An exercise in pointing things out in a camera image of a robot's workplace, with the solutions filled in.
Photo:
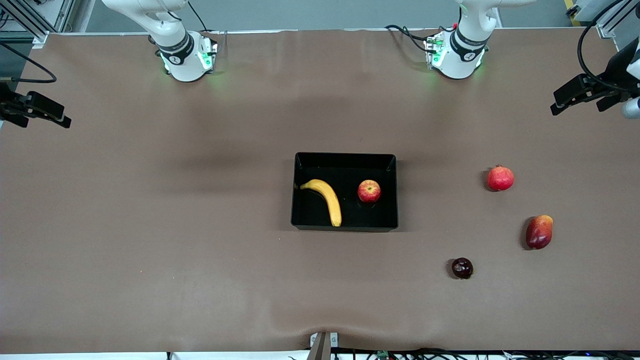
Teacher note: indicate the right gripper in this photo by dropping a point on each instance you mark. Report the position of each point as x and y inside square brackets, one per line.
[7, 107]

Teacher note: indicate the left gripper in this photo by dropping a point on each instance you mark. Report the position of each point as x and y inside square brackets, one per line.
[616, 73]

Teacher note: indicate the red apple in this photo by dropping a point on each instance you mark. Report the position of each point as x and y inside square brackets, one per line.
[369, 191]

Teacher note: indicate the black plastic box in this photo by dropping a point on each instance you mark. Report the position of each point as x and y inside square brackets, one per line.
[350, 170]

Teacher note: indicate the yellow banana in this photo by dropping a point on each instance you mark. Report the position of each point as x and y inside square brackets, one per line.
[327, 197]

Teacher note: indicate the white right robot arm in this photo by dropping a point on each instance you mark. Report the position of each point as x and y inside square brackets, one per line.
[170, 30]

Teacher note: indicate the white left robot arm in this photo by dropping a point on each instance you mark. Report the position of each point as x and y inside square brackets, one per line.
[465, 30]

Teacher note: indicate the red pomegranate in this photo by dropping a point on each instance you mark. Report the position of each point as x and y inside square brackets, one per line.
[500, 178]

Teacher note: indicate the red yellow mango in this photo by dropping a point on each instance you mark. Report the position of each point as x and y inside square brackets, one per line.
[539, 232]

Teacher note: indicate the dark purple plum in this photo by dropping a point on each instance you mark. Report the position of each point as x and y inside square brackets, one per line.
[462, 268]

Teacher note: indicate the brown table mat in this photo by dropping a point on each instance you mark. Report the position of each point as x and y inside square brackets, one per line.
[200, 275]

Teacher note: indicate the grey metal bracket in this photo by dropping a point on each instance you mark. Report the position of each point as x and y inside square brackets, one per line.
[322, 345]

